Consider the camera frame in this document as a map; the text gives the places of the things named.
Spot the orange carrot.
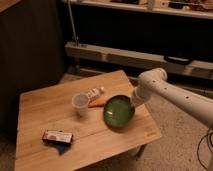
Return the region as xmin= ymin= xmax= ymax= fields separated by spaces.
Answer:
xmin=88 ymin=98 xmax=106 ymax=108

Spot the blue object under box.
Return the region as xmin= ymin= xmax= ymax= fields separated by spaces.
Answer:
xmin=56 ymin=145 xmax=70 ymax=155

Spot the metal pole stand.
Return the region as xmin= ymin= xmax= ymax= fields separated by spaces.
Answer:
xmin=67 ymin=0 xmax=86 ymax=47

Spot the wooden table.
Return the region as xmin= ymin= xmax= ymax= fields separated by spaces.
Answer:
xmin=15 ymin=70 xmax=161 ymax=171

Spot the green ceramic bowl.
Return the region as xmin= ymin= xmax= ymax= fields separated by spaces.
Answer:
xmin=103 ymin=95 xmax=135 ymax=128

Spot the white lower shelf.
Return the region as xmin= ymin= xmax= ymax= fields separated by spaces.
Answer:
xmin=65 ymin=42 xmax=213 ymax=80

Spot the upper shelf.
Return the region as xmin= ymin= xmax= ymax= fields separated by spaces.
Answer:
xmin=61 ymin=0 xmax=213 ymax=20

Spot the red rectangular box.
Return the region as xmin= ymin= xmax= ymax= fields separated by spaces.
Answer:
xmin=42 ymin=130 xmax=73 ymax=144

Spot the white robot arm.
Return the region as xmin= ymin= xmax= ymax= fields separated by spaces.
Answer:
xmin=131 ymin=68 xmax=213 ymax=129

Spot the clear plastic cup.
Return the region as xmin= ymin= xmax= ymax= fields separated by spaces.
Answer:
xmin=72 ymin=93 xmax=90 ymax=116

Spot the black handle on shelf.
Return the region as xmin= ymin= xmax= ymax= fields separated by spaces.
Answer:
xmin=164 ymin=56 xmax=193 ymax=65

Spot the small plastic bottle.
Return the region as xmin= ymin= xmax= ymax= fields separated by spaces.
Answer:
xmin=86 ymin=87 xmax=104 ymax=101

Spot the dark cabinet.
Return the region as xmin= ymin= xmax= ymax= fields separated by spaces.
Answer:
xmin=0 ymin=0 xmax=64 ymax=135

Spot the black cable on floor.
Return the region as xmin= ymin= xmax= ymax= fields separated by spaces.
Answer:
xmin=196 ymin=129 xmax=213 ymax=171

